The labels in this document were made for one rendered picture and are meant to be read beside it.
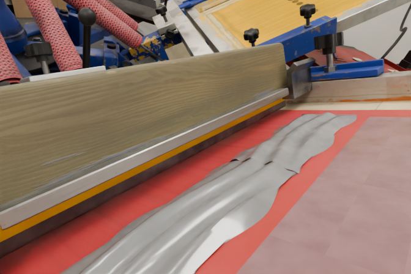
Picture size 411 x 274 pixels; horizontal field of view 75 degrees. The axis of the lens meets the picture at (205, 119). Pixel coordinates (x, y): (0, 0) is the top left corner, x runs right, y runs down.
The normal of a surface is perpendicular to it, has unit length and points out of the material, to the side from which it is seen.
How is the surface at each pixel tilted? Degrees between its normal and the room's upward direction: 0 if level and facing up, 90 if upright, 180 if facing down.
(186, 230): 1
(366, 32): 90
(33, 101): 56
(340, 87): 90
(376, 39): 90
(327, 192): 32
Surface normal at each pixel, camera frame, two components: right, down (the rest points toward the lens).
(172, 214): 0.25, -0.79
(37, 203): 0.73, 0.00
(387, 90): -0.66, 0.28
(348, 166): -0.18, -0.96
